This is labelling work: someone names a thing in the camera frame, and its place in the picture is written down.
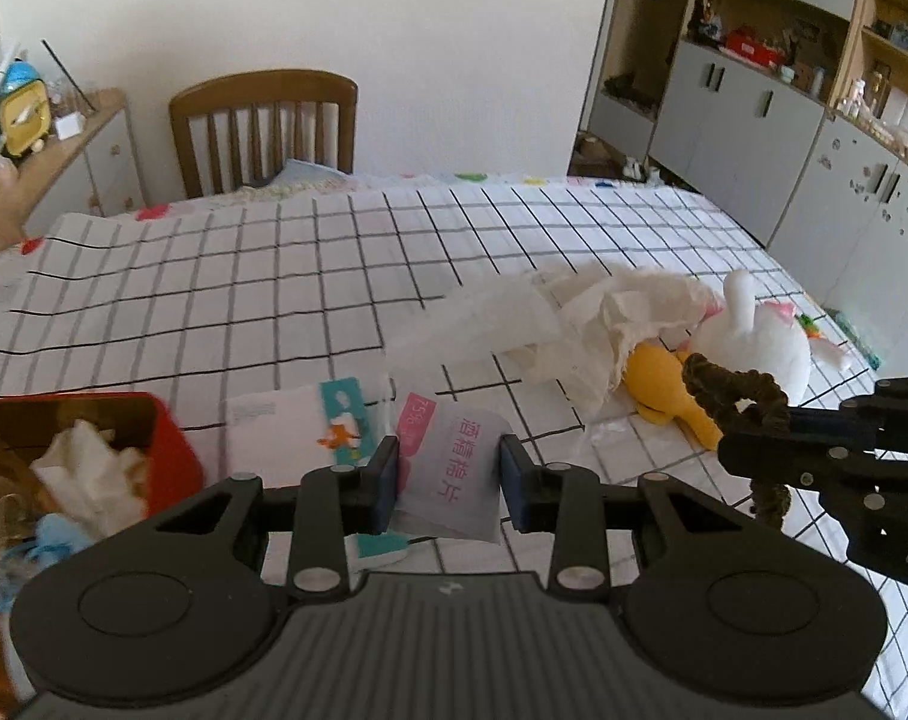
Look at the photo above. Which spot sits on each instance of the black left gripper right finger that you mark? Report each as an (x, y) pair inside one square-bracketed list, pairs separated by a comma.
[(715, 601)]

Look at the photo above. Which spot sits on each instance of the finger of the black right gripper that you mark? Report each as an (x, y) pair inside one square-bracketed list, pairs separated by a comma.
[(814, 419), (791, 457)]

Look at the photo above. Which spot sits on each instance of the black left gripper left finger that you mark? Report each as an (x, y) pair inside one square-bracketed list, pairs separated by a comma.
[(190, 598)]

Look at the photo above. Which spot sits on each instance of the brown hair scrunchie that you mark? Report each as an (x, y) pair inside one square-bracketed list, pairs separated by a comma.
[(749, 402)]

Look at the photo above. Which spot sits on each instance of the blue child face mask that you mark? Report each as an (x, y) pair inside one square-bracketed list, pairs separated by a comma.
[(55, 538)]

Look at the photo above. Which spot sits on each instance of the pink white sachet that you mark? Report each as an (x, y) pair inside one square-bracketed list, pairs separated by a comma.
[(447, 485)]

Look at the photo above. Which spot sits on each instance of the white plush bunny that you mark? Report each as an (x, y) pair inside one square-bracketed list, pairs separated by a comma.
[(749, 335)]

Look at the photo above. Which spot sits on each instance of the white crumpled cloth in tin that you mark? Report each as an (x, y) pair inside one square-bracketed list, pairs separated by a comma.
[(100, 488)]

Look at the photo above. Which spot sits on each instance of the orange plush toy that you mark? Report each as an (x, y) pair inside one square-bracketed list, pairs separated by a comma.
[(654, 379)]

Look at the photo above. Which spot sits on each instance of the white teal tissue pack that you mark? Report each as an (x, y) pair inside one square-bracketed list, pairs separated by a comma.
[(283, 435)]

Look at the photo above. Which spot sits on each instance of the red metal tin box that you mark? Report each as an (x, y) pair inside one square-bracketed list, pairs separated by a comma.
[(27, 427)]

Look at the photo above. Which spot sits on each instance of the white checkered tablecloth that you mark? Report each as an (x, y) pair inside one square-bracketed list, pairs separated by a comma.
[(224, 297)]

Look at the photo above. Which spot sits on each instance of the white translucent plastic bag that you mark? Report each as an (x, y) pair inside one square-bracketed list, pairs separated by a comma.
[(476, 320)]

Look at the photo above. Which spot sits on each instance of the wooden side cabinet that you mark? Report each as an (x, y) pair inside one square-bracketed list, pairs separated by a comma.
[(95, 173)]

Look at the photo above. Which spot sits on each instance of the brown wooden chair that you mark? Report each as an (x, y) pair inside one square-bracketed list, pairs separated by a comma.
[(242, 129)]

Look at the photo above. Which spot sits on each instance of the grey wooden wall cabinet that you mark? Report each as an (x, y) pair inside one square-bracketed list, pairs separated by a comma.
[(791, 116)]

